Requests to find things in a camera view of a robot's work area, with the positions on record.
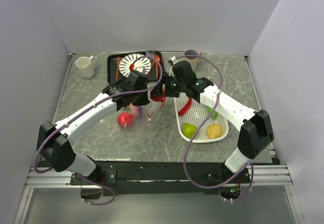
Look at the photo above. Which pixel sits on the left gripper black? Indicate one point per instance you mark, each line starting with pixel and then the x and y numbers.
pixel 145 100

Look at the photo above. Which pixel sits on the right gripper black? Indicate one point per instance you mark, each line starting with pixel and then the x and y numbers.
pixel 168 92

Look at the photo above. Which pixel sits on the red strawberry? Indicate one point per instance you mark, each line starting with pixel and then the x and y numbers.
pixel 157 98

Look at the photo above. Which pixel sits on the purple onion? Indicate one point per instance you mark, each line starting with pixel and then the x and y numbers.
pixel 136 111

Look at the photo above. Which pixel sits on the clear zip top bag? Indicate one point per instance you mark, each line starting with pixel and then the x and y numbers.
pixel 147 114

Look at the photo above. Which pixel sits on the red apple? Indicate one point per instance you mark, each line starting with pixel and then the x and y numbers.
pixel 125 120

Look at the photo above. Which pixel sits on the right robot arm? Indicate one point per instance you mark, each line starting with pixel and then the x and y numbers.
pixel 255 128

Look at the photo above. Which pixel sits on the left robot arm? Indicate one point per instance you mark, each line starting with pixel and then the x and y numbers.
pixel 55 141

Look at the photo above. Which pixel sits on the striped white plate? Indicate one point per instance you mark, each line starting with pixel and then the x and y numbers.
pixel 136 59

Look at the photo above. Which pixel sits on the black tray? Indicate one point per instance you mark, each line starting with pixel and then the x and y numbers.
pixel 111 68

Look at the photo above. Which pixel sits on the orange fork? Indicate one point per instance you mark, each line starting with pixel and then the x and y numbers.
pixel 117 67

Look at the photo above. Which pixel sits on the orange spoon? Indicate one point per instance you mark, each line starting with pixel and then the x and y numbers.
pixel 156 62

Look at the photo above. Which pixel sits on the red chili pepper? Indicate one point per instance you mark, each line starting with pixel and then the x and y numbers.
pixel 185 108

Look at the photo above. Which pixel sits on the clear glass cup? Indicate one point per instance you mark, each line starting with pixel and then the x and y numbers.
pixel 150 51

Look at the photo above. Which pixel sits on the beige mug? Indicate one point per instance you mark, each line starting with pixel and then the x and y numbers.
pixel 192 56

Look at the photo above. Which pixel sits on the white cup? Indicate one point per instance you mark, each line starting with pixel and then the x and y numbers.
pixel 85 66

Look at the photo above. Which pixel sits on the green pear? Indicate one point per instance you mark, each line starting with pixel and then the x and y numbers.
pixel 188 130

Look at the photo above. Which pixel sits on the green cucumber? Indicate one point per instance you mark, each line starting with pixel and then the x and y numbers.
pixel 214 113

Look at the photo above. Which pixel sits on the yellow lemon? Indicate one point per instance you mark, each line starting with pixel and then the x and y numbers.
pixel 214 131

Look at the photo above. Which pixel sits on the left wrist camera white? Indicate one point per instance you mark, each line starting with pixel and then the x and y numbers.
pixel 141 69

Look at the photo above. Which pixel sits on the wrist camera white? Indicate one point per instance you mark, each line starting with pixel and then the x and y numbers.
pixel 141 69
pixel 172 61

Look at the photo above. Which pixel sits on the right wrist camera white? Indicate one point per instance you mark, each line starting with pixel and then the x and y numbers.
pixel 172 61

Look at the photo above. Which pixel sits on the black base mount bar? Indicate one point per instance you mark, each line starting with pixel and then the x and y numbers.
pixel 160 177

